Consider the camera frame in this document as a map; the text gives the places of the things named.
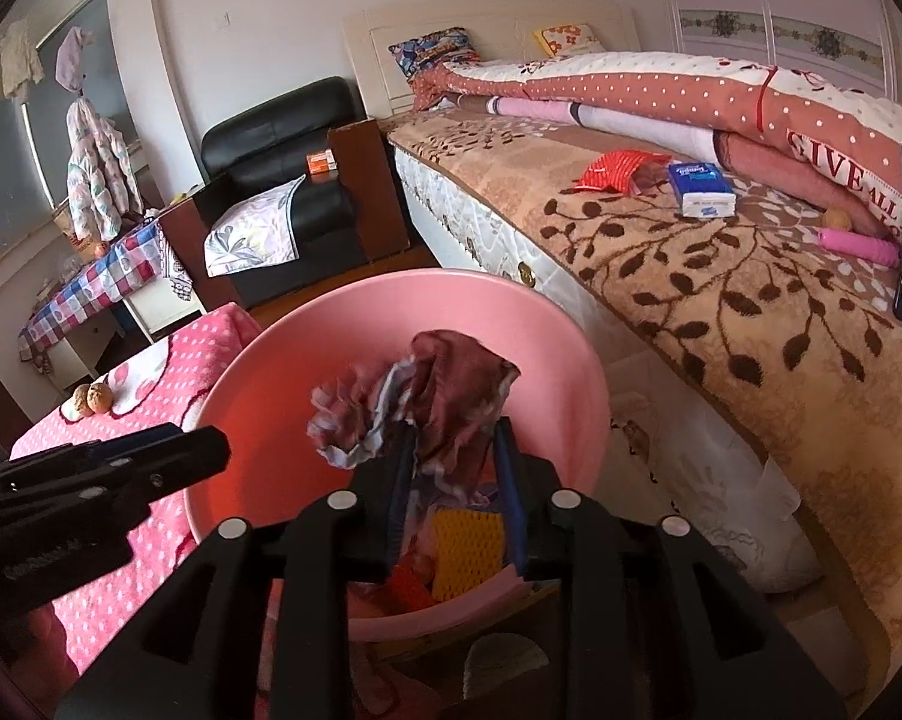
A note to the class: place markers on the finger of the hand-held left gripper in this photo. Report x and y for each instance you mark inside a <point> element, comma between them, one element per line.
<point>173,457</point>

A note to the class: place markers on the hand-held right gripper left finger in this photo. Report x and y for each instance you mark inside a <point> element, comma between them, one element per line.
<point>397,521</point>

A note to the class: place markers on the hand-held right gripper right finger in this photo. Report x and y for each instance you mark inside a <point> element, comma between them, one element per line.
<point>507,487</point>

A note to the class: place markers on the white orange plastic bag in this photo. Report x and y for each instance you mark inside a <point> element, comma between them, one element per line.
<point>410,586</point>

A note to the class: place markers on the maroon foil wrapper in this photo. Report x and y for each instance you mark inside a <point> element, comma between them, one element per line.
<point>458,390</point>

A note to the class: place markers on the pink plastic basin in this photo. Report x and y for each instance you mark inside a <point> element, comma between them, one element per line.
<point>331,360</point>

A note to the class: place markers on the yellow foam net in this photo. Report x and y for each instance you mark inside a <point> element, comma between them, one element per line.
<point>466,547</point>

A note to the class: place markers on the walnut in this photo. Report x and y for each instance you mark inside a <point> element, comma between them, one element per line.
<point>84,400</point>
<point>102,397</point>
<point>841,219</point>

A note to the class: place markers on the pink polka dot blanket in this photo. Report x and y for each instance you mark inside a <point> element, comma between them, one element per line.
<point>196,360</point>

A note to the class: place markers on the white small table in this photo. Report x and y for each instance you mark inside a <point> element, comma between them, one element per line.
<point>158,307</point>

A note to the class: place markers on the plaid tablecloth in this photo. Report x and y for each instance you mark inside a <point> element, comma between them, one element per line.
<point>99,277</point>

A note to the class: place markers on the white printed plastic bag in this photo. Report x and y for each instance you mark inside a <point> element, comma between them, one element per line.
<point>721,495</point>

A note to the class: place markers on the white floral cloth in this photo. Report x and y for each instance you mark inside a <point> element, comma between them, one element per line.
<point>252,229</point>

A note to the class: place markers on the white bed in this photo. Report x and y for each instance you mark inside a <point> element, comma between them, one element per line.
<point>466,210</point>

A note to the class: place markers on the brown leaf patterned blanket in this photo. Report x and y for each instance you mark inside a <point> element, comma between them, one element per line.
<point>721,300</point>

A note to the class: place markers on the white padded jacket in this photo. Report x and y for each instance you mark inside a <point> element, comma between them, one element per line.
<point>102,165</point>

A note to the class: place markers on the window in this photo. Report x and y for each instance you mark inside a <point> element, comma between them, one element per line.
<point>9,187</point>

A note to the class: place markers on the orange box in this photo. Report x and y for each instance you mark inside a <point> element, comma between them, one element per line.
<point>322,163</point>

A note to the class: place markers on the red packet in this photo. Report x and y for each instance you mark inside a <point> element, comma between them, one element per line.
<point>616,169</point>

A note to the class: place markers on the black armchair with wooden sides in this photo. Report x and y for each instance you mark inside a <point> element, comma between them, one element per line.
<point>278,120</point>

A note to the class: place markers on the blue tissue pack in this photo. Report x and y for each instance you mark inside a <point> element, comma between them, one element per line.
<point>702,191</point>

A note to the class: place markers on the pink white rolled blanket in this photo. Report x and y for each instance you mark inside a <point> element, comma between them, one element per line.
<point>646,124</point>

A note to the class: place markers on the pink hanging garment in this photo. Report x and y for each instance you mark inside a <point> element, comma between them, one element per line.
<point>72,56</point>

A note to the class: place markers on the cream hanging garment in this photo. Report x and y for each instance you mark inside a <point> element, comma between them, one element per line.
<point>5,67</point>

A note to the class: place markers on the pink cylinder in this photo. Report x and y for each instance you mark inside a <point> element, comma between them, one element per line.
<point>859,247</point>

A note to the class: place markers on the pink polka dot quilt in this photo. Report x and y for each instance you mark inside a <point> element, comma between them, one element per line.
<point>683,94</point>

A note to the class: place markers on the colourful cartoon pillow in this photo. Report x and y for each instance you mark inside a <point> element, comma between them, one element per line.
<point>436,52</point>

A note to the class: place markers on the yellow floral pillow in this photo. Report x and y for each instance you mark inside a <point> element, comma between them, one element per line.
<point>567,37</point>

